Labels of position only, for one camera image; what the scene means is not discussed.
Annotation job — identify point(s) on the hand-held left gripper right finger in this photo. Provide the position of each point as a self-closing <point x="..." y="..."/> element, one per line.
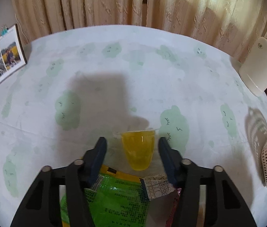
<point x="167" y="160"/>

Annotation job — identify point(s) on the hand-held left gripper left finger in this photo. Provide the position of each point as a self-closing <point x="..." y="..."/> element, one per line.
<point x="99" y="156"/>

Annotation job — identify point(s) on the yellow jelly cup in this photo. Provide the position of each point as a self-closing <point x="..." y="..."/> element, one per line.
<point x="137" y="151"/>

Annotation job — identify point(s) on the green yellow snack packet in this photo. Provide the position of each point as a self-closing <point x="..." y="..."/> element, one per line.
<point x="114" y="201"/>

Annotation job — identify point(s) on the silver patterned candy wrapper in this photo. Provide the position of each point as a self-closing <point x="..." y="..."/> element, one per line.
<point x="157" y="185"/>

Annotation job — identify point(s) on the white thermos jug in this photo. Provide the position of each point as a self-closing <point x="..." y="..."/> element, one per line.
<point x="261" y="63"/>

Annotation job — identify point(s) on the photo collage board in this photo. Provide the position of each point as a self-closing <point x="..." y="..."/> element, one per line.
<point x="1" y="61"/>

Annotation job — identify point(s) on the beige patterned curtain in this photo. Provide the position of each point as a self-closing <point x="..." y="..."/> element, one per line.
<point x="124" y="2"/>

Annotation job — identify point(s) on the teal binder clip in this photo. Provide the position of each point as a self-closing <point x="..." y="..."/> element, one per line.
<point x="5" y="31"/>

